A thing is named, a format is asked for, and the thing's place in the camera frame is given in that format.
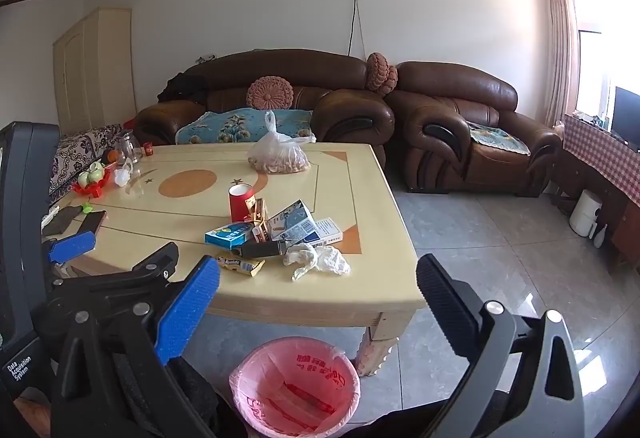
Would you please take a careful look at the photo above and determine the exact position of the blue yellow small box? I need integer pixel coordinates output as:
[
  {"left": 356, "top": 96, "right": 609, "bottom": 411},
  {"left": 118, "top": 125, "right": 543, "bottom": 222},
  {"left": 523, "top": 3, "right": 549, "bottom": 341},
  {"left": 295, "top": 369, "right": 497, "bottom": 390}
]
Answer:
[{"left": 204, "top": 222, "right": 253, "bottom": 250}]

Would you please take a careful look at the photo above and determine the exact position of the cream wardrobe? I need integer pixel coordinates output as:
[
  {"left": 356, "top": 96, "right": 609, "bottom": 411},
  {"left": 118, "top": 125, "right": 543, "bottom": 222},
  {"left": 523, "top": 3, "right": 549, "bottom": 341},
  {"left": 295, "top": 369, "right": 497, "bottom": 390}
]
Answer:
[{"left": 53, "top": 8, "right": 137, "bottom": 135}]

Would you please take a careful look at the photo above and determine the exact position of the plastic bag of peanuts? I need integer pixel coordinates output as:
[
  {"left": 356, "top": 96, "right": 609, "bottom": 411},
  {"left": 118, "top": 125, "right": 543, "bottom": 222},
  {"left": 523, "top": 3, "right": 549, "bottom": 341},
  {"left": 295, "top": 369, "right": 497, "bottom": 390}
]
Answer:
[{"left": 247, "top": 111, "right": 317, "bottom": 175}]

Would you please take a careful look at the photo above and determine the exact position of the blue floral sofa cover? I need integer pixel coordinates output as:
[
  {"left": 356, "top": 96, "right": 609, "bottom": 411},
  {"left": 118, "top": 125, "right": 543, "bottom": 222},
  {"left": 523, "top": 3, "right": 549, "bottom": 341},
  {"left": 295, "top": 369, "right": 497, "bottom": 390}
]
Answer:
[{"left": 175, "top": 107, "right": 312, "bottom": 144}]

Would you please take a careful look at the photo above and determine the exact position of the light blue milk carton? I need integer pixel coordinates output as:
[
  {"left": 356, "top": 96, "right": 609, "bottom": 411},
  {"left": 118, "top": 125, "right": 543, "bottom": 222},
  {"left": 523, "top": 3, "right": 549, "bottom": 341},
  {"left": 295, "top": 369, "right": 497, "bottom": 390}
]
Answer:
[{"left": 267, "top": 199, "right": 317, "bottom": 244}]

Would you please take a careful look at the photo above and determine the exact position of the armchair blue seat cover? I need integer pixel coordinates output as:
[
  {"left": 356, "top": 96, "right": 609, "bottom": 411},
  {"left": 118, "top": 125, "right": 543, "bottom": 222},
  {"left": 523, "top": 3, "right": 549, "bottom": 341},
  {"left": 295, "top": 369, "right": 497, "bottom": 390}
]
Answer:
[{"left": 468, "top": 121, "right": 530, "bottom": 156}]

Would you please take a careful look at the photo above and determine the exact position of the yellow snack wrapper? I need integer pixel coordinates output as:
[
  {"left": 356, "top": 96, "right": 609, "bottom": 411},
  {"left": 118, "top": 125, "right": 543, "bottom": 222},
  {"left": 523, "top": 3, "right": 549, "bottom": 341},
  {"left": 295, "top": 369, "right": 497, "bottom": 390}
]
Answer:
[{"left": 216, "top": 255, "right": 265, "bottom": 276}]

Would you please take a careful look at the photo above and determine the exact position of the pink lined trash bin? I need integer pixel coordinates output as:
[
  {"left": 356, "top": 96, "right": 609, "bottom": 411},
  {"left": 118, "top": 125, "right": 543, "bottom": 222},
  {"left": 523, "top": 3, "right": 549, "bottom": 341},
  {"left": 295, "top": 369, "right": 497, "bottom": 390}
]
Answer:
[{"left": 229, "top": 336, "right": 360, "bottom": 437}]

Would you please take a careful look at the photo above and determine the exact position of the checkered cloth tv cabinet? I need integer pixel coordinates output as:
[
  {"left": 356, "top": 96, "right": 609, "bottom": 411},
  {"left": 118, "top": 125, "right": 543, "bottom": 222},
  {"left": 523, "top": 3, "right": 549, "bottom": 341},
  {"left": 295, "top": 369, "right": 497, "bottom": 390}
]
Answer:
[{"left": 552, "top": 115, "right": 639, "bottom": 268}]

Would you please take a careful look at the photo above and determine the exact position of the pink cushion on armrest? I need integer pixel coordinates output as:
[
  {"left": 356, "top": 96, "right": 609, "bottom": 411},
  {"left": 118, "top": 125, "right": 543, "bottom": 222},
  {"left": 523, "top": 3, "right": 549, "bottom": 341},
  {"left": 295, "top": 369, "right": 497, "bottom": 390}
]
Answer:
[{"left": 366, "top": 52, "right": 398, "bottom": 96}]

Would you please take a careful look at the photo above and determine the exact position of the round pink cushion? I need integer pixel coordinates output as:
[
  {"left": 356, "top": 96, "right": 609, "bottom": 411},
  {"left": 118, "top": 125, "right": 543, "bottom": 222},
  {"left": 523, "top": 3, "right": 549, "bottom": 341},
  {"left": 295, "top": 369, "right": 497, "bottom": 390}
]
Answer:
[{"left": 246, "top": 76, "right": 294, "bottom": 111}]

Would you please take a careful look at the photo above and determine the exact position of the brown leather long sofa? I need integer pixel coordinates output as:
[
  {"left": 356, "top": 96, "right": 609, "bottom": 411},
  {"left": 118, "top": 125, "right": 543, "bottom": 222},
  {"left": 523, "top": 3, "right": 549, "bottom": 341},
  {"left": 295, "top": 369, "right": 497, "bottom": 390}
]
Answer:
[{"left": 134, "top": 49, "right": 397, "bottom": 165}]

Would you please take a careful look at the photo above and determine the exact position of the red paper cup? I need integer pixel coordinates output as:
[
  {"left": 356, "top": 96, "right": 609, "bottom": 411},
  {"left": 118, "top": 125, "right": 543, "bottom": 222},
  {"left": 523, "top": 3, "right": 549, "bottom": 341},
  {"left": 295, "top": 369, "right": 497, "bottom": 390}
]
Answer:
[{"left": 228, "top": 182, "right": 255, "bottom": 222}]

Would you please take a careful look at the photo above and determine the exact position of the white blue medicine box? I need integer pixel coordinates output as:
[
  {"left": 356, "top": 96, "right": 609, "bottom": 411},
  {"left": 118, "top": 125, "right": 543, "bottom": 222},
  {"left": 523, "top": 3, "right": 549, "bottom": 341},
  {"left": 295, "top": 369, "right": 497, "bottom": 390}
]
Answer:
[{"left": 303, "top": 218, "right": 344, "bottom": 246}]

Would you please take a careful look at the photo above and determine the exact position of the smartphone on table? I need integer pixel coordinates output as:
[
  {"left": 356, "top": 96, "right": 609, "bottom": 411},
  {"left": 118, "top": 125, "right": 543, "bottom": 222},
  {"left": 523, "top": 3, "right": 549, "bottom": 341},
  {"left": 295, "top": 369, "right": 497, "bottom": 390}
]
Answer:
[{"left": 77, "top": 210, "right": 106, "bottom": 234}]

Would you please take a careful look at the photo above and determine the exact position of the purple gold small box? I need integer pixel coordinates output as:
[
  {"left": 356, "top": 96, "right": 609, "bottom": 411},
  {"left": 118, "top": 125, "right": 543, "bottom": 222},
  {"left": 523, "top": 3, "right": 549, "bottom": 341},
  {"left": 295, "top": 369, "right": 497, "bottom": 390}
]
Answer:
[{"left": 245, "top": 196, "right": 270, "bottom": 243}]

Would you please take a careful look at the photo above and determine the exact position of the white crumpled bag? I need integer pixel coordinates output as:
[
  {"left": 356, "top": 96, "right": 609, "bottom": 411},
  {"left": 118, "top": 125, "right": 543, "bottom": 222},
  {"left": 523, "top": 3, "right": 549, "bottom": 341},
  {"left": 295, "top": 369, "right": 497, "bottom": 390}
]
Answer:
[{"left": 113, "top": 167, "right": 131, "bottom": 187}]

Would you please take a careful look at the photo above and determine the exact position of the cream coffee table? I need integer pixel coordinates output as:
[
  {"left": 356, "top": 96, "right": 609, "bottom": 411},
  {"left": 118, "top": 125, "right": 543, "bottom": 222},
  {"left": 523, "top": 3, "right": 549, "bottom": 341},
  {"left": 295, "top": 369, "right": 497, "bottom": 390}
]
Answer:
[{"left": 62, "top": 143, "right": 424, "bottom": 376}]

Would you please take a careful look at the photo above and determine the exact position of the white tissue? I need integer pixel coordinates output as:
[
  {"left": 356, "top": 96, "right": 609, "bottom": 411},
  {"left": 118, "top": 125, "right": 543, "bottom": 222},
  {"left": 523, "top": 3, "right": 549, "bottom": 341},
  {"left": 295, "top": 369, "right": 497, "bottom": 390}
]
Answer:
[{"left": 283, "top": 243, "right": 352, "bottom": 282}]

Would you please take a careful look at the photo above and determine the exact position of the black clothing on sofa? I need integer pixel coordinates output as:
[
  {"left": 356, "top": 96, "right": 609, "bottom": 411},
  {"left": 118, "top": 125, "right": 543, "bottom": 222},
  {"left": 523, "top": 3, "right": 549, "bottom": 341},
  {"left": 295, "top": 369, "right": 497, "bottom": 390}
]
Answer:
[{"left": 157, "top": 72, "right": 209, "bottom": 106}]

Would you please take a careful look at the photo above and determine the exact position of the brown leather armchair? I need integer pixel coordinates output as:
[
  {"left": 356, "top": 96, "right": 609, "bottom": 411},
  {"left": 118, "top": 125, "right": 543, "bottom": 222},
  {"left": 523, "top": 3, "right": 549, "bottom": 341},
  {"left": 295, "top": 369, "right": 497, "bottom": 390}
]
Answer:
[{"left": 385, "top": 62, "right": 561, "bottom": 197}]

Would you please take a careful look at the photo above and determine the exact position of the white air fryer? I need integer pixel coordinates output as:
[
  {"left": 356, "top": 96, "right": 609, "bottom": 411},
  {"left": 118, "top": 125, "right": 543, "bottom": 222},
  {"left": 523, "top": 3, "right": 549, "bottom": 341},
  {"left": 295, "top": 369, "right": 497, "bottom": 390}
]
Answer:
[{"left": 570, "top": 190, "right": 602, "bottom": 239}]

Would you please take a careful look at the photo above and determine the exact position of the red fruit tray with apples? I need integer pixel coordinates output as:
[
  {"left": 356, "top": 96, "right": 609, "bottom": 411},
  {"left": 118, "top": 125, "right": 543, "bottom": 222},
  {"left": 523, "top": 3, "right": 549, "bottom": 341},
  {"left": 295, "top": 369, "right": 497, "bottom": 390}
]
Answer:
[{"left": 72, "top": 161, "right": 112, "bottom": 198}]

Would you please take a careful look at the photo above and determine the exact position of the glass teapot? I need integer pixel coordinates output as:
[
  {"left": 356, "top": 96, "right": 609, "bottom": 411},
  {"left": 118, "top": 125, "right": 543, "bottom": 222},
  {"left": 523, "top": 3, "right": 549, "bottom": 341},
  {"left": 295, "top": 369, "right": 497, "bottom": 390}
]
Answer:
[{"left": 117, "top": 130, "right": 143, "bottom": 165}]

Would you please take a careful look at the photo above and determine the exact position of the dark wallet on table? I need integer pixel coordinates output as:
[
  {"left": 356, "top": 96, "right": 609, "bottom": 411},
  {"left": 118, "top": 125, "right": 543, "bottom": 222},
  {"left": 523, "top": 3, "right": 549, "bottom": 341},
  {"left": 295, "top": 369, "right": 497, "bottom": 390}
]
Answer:
[{"left": 42, "top": 206, "right": 82, "bottom": 237}]

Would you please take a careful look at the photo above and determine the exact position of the pink curtain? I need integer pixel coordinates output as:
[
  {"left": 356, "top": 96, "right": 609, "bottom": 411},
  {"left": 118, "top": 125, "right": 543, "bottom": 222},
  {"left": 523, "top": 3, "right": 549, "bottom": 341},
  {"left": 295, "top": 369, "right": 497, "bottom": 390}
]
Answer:
[{"left": 544, "top": 0, "right": 579, "bottom": 127}]

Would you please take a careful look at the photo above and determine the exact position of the black cardboard box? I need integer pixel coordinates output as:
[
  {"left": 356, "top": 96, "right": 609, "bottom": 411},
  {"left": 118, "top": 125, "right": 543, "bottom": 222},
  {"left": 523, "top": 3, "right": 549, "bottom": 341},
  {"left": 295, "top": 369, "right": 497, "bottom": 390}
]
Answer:
[{"left": 231, "top": 241, "right": 286, "bottom": 259}]

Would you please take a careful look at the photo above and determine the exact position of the black television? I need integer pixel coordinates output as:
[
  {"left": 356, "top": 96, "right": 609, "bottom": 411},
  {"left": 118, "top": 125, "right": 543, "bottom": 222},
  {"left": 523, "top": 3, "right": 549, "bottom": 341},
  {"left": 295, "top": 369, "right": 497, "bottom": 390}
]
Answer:
[{"left": 611, "top": 86, "right": 640, "bottom": 151}]

